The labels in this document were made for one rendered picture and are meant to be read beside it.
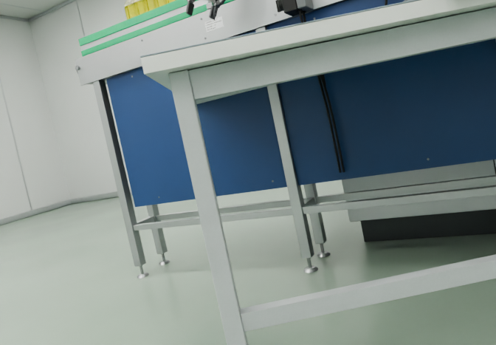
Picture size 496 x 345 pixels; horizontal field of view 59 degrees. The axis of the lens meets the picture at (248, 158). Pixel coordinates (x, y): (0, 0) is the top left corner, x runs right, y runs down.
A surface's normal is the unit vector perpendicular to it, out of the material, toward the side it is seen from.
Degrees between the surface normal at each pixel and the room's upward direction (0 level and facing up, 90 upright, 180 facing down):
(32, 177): 90
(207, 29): 90
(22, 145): 90
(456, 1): 90
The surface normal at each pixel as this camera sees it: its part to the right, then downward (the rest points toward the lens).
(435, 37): 0.02, 0.06
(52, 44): -0.44, 0.15
